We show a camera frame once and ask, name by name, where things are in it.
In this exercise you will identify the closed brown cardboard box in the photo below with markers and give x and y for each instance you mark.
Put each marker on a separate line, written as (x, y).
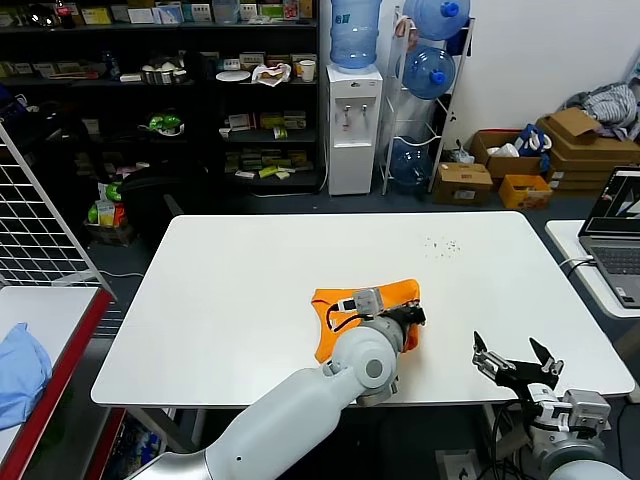
(462, 183)

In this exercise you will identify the orange t-shirt white print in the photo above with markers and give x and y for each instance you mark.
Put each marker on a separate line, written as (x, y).
(395, 292)

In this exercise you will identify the open brown cardboard box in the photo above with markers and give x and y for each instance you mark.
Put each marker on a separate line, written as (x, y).
(515, 166)

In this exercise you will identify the small white side table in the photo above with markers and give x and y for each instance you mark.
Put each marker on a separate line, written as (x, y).
(565, 240)

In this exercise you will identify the cola bottle red label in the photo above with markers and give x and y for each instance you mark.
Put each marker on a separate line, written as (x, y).
(64, 10)

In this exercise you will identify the blue water jug lying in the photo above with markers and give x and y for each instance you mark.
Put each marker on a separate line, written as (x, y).
(427, 72)
(410, 161)
(437, 16)

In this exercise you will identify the light blue cloth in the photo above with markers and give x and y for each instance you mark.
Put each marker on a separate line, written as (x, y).
(22, 375)

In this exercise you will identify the white water dispenser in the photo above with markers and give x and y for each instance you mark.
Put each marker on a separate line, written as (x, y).
(352, 147)

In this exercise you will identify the blue white bag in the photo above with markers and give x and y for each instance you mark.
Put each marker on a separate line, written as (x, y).
(532, 141)

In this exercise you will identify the basket of snack packs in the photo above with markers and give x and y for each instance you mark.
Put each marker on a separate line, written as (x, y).
(107, 214)

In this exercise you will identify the grey pile of clothes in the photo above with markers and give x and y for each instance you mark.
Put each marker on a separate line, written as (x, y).
(612, 104)

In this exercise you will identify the grey open laptop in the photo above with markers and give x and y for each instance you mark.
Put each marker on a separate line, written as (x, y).
(615, 260)

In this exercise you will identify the black office chair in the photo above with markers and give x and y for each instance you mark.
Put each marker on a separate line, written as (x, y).
(155, 194)

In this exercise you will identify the blue water jug upright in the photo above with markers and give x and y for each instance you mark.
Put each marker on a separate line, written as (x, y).
(356, 34)

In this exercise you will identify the black shelf unit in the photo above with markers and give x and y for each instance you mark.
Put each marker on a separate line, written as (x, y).
(210, 140)

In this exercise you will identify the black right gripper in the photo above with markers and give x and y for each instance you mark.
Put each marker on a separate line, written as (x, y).
(525, 374)

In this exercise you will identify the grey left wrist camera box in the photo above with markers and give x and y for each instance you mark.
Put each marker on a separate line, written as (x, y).
(369, 302)

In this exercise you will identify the white plastic food bag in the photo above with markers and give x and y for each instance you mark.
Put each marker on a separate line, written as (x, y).
(272, 73)

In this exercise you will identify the red-edged white table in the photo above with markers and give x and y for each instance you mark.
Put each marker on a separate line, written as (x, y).
(50, 310)

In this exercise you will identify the stacked large cardboard boxes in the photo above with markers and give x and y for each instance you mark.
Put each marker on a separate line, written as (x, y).
(590, 154)

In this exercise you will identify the metal bowl with buns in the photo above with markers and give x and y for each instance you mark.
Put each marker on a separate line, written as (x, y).
(162, 74)

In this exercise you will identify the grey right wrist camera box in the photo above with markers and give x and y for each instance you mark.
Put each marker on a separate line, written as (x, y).
(586, 410)

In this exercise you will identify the white paper cup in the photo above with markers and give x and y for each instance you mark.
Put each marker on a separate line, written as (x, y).
(308, 70)

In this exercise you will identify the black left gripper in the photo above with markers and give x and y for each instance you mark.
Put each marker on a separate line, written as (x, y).
(407, 316)

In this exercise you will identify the yellow cardboard box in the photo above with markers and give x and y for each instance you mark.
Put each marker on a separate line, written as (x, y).
(525, 195)

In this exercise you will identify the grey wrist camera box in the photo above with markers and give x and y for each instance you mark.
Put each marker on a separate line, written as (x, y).
(586, 410)
(369, 302)

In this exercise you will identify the white metal jug rack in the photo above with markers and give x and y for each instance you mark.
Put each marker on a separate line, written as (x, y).
(395, 99)

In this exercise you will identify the green fruit in bag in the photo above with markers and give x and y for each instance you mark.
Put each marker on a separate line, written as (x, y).
(165, 121)

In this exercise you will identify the white round plate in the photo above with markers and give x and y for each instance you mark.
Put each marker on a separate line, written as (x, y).
(234, 75)

